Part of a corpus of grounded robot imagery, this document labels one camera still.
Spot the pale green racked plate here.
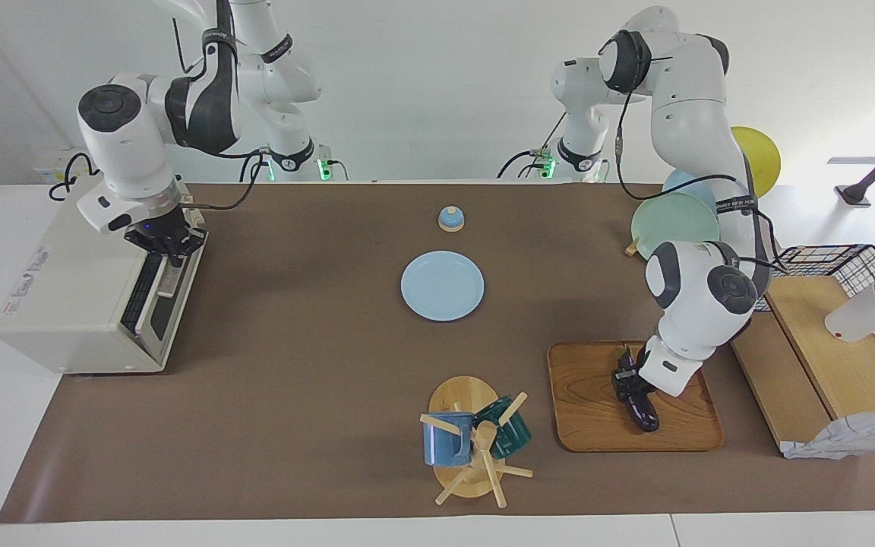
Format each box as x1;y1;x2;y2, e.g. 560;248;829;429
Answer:
630;191;721;261

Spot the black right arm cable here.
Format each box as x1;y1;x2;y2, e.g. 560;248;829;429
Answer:
179;148;267;211

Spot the dark purple eggplant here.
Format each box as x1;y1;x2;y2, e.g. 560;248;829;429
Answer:
618;346;661;433

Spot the beige toaster oven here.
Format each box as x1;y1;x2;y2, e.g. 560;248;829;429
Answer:
0;176;209;375

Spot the dark green mug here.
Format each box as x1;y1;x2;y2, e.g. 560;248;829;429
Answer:
474;396;532;459

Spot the wooden two-tier shelf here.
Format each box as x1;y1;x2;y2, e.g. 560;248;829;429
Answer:
730;275;875;457

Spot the brown table mat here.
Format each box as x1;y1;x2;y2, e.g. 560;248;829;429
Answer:
0;182;875;523

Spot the black base cable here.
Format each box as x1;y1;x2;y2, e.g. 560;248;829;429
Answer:
497;112;567;180
238;148;271;183

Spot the wooden mug tree stand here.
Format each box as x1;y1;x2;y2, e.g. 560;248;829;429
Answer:
419;375;534;508

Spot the white power strip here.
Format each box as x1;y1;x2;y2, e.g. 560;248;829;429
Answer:
33;147;115;187

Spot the white cup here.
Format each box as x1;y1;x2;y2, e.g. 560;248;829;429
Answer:
824;258;875;343

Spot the black power strip cable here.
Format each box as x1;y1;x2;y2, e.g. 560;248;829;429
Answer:
49;152;115;202

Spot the light blue racked plate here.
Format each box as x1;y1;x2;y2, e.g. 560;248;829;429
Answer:
662;169;718;210

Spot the yellow racked plate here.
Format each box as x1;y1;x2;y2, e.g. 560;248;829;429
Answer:
731;126;782;198

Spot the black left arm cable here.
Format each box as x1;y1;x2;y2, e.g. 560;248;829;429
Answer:
616;53;788;276

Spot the wooden serving tray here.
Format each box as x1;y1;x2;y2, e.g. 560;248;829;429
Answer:
547;341;725;453

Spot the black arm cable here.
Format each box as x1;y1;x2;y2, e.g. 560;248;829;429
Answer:
616;53;788;276
179;148;267;211

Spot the blue mug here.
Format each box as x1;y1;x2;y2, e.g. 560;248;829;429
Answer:
423;413;475;466

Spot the white marble-print basket liner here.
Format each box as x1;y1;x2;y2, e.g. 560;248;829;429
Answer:
775;247;875;460

